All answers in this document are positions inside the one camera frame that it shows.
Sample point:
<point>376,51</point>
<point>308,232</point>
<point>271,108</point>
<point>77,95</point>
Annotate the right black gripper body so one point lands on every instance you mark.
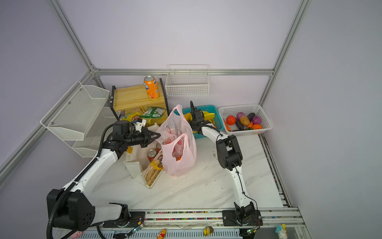
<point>194,125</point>

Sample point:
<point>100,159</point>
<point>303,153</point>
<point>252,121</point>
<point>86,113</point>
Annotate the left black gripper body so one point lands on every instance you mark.
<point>142,138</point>

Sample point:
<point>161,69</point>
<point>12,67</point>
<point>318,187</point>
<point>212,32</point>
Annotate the red cola can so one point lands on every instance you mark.
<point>158,147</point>
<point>151,154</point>

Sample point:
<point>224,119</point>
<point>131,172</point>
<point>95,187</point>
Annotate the pink plastic grocery bag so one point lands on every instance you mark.
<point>178,143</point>

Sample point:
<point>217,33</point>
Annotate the white canvas tote bag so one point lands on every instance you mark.
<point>140,168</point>

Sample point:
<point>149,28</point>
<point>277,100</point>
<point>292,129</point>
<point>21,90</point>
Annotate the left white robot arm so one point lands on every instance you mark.
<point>70,208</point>

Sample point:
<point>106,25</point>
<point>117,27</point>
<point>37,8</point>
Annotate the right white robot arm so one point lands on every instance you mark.
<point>230,158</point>

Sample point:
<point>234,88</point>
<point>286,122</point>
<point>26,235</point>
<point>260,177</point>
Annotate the yellow banana bunch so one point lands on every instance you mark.
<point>207,115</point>

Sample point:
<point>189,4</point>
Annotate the yellow chips bag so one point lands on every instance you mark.
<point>132,116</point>

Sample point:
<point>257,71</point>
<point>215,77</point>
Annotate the teal plastic fruit basket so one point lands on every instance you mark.
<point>217,121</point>

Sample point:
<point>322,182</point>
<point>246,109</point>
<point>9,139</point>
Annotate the wooden three-tier shelf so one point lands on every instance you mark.
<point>132,99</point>

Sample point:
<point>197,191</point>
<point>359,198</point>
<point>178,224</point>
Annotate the red tomato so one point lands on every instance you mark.
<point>231,120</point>

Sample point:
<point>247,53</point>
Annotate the green snack bag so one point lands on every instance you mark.
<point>153,113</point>

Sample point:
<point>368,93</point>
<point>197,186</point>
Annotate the white plastic vegetable basket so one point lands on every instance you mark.
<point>226,111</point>

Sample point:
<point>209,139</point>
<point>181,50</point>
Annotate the white mesh two-tier rack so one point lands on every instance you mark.
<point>79,118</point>

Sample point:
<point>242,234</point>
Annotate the brown potato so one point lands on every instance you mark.
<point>244,120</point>

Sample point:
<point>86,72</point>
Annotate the orange soda can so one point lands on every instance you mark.
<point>151,87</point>

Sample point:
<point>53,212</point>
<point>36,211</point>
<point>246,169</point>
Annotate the purple round vegetable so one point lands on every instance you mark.
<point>257,120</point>

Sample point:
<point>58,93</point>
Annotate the pink pig toy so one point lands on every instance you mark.
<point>76,235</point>

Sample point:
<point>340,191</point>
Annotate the white wire wall basket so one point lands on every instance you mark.
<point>187,80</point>

